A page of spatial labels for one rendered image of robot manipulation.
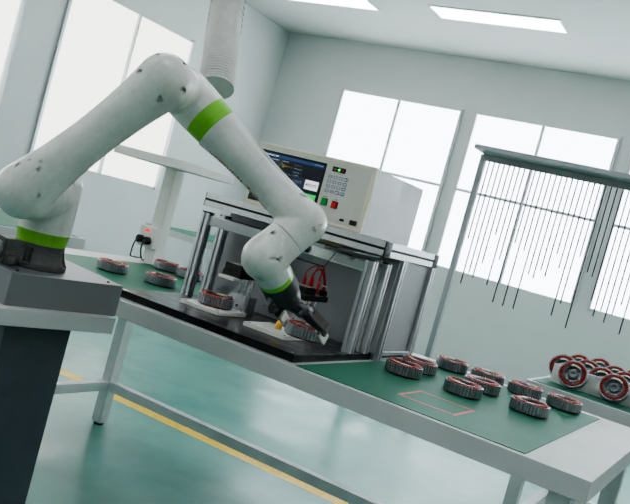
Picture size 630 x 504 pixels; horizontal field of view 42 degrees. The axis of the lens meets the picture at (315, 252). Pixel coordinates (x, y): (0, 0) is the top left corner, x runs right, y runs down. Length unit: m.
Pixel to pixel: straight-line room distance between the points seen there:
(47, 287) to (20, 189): 0.26
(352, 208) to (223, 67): 1.39
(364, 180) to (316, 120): 7.55
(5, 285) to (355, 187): 1.06
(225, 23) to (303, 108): 6.38
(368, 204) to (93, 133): 0.93
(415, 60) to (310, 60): 1.39
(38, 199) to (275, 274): 0.56
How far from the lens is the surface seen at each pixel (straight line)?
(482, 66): 9.33
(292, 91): 10.27
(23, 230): 2.08
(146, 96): 1.83
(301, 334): 2.16
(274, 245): 1.88
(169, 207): 3.58
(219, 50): 3.73
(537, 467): 1.87
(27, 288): 1.99
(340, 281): 2.59
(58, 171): 1.88
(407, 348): 2.77
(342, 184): 2.49
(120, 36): 8.33
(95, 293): 2.09
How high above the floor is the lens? 1.12
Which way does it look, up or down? 2 degrees down
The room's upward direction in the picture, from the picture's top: 15 degrees clockwise
